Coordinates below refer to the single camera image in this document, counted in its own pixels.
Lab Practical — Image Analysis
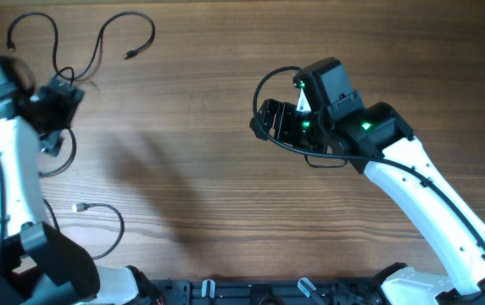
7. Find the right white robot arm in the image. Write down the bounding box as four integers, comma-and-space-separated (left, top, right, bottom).
249, 58, 485, 304

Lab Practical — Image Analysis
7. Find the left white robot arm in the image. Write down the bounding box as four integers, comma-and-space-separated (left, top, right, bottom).
0, 56, 166, 304

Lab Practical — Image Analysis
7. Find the black metal base rail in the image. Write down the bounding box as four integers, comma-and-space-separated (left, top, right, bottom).
152, 278, 388, 305

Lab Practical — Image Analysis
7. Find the black usb cable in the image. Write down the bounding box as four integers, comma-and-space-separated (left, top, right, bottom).
304, 154, 349, 169
5, 10, 157, 82
0, 126, 125, 261

